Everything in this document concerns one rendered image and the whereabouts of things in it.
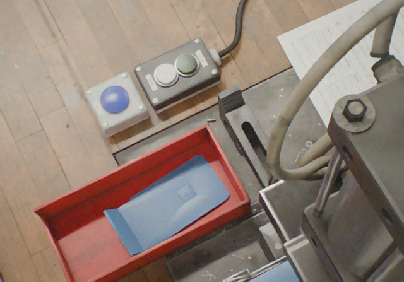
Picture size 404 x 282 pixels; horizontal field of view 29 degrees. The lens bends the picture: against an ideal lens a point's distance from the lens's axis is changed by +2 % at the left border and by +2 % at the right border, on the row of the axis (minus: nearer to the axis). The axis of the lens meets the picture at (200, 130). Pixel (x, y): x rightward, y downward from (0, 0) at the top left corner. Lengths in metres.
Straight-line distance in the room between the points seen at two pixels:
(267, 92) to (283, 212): 0.33
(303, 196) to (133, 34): 0.45
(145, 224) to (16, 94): 0.27
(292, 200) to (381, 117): 0.37
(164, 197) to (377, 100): 0.64
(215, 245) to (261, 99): 0.22
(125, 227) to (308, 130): 0.28
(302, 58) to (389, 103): 0.68
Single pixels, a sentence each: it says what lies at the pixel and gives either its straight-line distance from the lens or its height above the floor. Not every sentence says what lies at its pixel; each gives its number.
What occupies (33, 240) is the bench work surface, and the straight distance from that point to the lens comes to 1.07.
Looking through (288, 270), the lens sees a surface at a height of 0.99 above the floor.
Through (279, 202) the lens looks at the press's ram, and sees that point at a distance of 0.79.
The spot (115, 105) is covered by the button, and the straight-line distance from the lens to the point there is 1.06.
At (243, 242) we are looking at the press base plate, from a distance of 1.03.
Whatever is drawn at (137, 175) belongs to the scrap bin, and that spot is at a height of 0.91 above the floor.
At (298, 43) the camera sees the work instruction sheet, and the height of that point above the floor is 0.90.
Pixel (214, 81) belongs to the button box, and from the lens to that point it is 1.08.
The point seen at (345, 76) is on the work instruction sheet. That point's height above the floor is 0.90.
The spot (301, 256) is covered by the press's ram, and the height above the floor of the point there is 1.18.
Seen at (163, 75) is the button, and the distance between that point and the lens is 1.07.
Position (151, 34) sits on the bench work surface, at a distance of 1.14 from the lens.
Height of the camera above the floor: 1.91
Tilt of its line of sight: 70 degrees down
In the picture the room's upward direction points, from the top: 10 degrees counter-clockwise
